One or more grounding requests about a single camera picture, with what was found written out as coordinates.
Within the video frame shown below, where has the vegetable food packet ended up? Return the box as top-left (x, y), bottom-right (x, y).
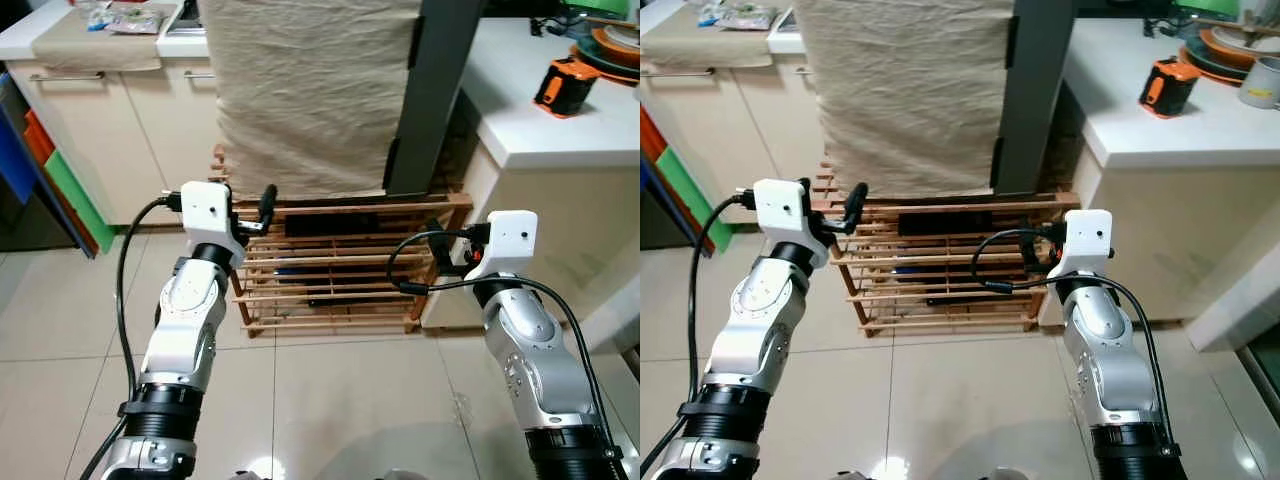
top-left (715, 5), bottom-right (779, 31)
top-left (105, 8), bottom-right (166, 36)

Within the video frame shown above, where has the beige cloth over fridge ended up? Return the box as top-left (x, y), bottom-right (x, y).
top-left (795, 0), bottom-right (1021, 196)
top-left (198, 0), bottom-right (423, 199)

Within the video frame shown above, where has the wooden slatted rack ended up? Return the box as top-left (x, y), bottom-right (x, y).
top-left (208, 145), bottom-right (474, 338)
top-left (810, 165), bottom-right (1083, 336)

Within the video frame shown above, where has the green storage drawer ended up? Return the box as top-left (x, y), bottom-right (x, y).
top-left (42, 150), bottom-right (116, 256)
top-left (655, 145), bottom-right (734, 251)

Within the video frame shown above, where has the white counter unit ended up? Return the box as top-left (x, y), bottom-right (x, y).
top-left (420, 18), bottom-right (641, 331)
top-left (1040, 18), bottom-right (1280, 351)

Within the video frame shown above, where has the orange and black device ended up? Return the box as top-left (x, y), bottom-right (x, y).
top-left (533, 57), bottom-right (600, 119)
top-left (1138, 57), bottom-right (1203, 119)

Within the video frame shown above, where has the orange storage drawer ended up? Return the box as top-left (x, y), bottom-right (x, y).
top-left (640, 105), bottom-right (666, 166)
top-left (22, 108), bottom-right (101, 251)

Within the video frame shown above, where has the orange plate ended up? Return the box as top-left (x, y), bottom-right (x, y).
top-left (590, 25), bottom-right (641, 71)
top-left (1195, 25), bottom-right (1266, 71)

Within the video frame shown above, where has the grey mug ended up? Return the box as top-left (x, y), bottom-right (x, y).
top-left (1238, 55), bottom-right (1280, 111)

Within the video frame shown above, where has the green bowl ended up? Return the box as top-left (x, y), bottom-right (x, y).
top-left (565, 0), bottom-right (631, 21)
top-left (1175, 0), bottom-right (1241, 21)

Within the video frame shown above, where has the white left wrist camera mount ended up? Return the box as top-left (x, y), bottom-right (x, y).
top-left (180, 182), bottom-right (247, 269)
top-left (752, 178), bottom-right (831, 269)

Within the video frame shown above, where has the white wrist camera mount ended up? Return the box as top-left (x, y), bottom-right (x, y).
top-left (752, 178), bottom-right (831, 269)
top-left (180, 182), bottom-right (247, 269)
top-left (464, 210), bottom-right (537, 284)
top-left (1040, 208), bottom-right (1114, 281)

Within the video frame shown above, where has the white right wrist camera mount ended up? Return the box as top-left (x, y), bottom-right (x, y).
top-left (464, 210), bottom-right (537, 284)
top-left (1040, 208), bottom-right (1114, 281)

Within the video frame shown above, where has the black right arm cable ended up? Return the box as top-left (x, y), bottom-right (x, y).
top-left (970, 228), bottom-right (1176, 451)
top-left (387, 228), bottom-right (613, 461)

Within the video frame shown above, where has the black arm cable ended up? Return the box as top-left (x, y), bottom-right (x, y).
top-left (78, 193), bottom-right (186, 480)
top-left (387, 228), bottom-right (613, 461)
top-left (970, 228), bottom-right (1176, 451)
top-left (640, 190), bottom-right (757, 480)

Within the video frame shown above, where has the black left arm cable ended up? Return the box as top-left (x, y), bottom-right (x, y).
top-left (78, 193), bottom-right (186, 480)
top-left (640, 190), bottom-right (757, 480)

